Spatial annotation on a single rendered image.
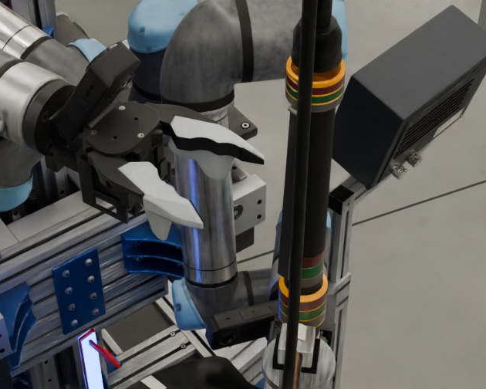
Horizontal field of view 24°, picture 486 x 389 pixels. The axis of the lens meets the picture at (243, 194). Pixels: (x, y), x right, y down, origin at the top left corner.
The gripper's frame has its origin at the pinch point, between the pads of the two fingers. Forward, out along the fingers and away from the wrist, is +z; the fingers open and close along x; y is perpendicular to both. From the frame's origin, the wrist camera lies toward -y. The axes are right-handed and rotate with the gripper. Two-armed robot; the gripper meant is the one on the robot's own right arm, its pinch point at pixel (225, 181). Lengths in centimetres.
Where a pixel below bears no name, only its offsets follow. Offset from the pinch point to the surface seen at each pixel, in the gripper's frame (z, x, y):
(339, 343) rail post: -16, -59, 98
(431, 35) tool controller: -15, -80, 40
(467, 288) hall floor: -20, -142, 165
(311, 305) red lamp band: 9.6, 1.1, 8.8
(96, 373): -26, -7, 54
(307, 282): 9.1, 1.0, 6.4
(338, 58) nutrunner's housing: 9.7, -0.3, -17.3
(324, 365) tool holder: 10.3, -1.1, 19.6
